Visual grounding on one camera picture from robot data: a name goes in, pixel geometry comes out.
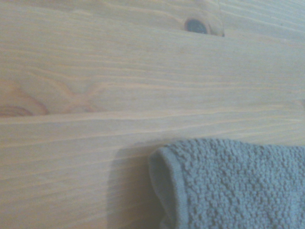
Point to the grey terry towel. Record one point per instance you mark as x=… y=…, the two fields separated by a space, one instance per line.
x=238 y=186

